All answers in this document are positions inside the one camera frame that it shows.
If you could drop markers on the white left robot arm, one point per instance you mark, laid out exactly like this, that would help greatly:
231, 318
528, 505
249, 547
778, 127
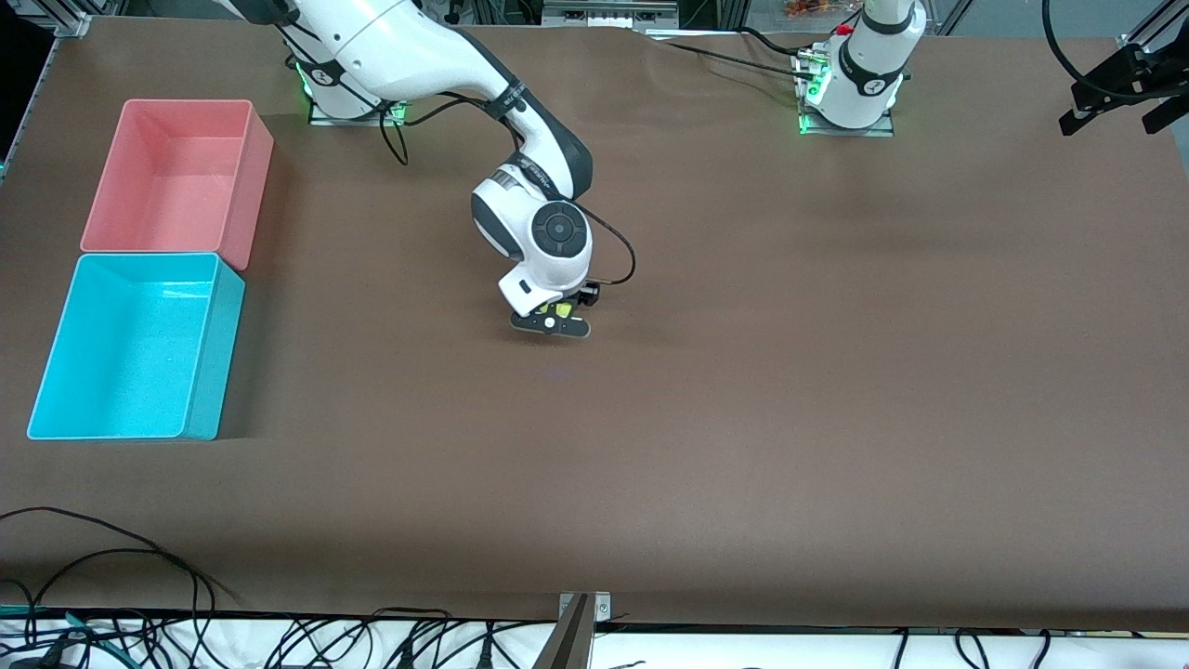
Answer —
864, 74

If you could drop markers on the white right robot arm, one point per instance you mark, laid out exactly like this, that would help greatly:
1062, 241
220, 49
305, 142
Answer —
399, 46

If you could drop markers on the pink plastic bin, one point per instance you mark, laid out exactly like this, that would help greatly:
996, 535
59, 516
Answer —
176, 177

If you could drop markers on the blue plastic bin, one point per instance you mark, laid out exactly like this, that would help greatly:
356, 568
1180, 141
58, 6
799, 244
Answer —
130, 353

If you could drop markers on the grey power strip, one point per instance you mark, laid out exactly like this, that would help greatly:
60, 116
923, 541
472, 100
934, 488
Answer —
608, 11

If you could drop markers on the orange packaged item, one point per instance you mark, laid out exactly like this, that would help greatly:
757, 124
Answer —
808, 7

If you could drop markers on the aluminium frame profile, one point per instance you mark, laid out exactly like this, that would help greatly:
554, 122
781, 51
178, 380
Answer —
1138, 37

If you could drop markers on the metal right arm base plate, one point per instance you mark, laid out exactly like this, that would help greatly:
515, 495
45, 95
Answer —
406, 113

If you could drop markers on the silver mounting bracket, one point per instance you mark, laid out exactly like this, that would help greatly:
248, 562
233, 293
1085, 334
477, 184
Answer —
602, 609

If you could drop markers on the grey camera mount pole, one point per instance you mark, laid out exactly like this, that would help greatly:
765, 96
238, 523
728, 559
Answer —
567, 646

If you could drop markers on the aluminium frame corner bracket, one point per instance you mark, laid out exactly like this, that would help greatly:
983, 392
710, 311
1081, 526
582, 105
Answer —
74, 26

